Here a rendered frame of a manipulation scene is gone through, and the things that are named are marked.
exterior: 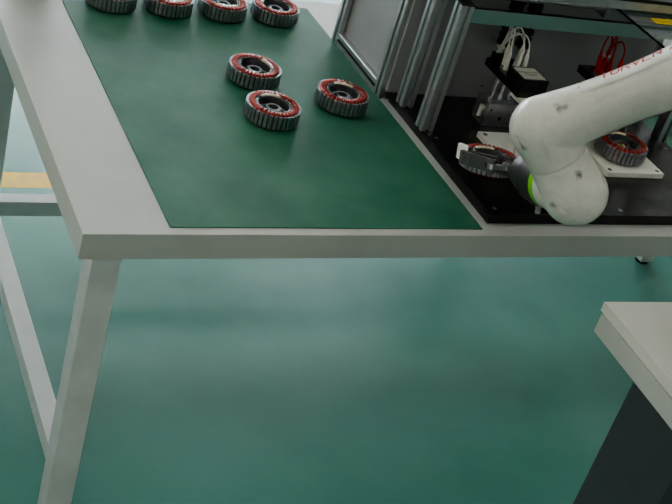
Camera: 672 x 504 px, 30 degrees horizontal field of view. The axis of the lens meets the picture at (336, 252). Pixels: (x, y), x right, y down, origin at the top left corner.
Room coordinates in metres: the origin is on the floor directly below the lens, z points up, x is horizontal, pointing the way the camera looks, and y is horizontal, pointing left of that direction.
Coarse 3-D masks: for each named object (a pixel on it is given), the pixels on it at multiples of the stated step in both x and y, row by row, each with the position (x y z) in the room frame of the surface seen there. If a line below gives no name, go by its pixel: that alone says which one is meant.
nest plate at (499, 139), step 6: (480, 132) 2.40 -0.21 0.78; (486, 132) 2.41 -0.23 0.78; (492, 132) 2.42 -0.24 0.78; (498, 132) 2.43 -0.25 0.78; (480, 138) 2.39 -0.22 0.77; (486, 138) 2.38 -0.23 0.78; (492, 138) 2.39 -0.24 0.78; (498, 138) 2.40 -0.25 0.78; (504, 138) 2.41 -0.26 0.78; (510, 138) 2.42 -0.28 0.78; (492, 144) 2.36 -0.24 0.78; (498, 144) 2.37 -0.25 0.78; (504, 144) 2.38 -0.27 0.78; (510, 144) 2.39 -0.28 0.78; (510, 150) 2.36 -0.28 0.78
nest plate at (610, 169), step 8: (592, 144) 2.52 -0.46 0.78; (592, 152) 2.48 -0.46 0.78; (600, 160) 2.45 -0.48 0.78; (608, 160) 2.46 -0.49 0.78; (648, 160) 2.52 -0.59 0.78; (600, 168) 2.42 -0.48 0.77; (608, 168) 2.42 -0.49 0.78; (616, 168) 2.43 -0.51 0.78; (624, 168) 2.45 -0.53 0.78; (632, 168) 2.46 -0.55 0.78; (640, 168) 2.47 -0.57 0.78; (648, 168) 2.48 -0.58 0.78; (656, 168) 2.50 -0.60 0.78; (608, 176) 2.40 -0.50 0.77; (616, 176) 2.41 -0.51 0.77; (624, 176) 2.43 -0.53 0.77; (632, 176) 2.44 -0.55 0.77; (640, 176) 2.45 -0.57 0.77; (648, 176) 2.46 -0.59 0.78; (656, 176) 2.47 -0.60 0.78
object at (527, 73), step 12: (492, 60) 2.51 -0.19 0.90; (504, 72) 2.47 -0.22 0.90; (516, 72) 2.43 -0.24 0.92; (528, 72) 2.45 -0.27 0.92; (504, 84) 2.44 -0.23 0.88; (516, 84) 2.42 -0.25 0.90; (528, 84) 2.41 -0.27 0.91; (540, 84) 2.42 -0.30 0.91; (492, 96) 2.49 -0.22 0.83; (516, 96) 2.40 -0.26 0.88; (528, 96) 2.41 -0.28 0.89
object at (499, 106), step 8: (480, 96) 2.50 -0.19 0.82; (488, 96) 2.49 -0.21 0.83; (496, 96) 2.51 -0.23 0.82; (504, 96) 2.52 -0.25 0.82; (488, 104) 2.46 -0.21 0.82; (496, 104) 2.47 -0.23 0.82; (504, 104) 2.48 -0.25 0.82; (512, 104) 2.49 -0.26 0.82; (472, 112) 2.50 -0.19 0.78; (488, 112) 2.46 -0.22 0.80; (496, 112) 2.47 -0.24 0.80; (504, 112) 2.48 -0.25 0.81; (512, 112) 2.49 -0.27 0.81; (480, 120) 2.47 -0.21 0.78; (488, 120) 2.47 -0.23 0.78; (496, 120) 2.48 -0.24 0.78; (504, 120) 2.49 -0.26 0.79
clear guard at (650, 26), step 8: (632, 16) 2.55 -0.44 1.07; (640, 16) 2.57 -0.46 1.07; (648, 16) 2.59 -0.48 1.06; (656, 16) 2.60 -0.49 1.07; (664, 16) 2.62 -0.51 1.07; (640, 24) 2.52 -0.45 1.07; (648, 24) 2.53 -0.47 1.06; (656, 24) 2.55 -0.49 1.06; (664, 24) 2.57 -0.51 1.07; (648, 32) 2.48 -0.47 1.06; (656, 32) 2.50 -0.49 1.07; (664, 32) 2.51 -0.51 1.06; (656, 40) 2.45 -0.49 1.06; (664, 40) 2.46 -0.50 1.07
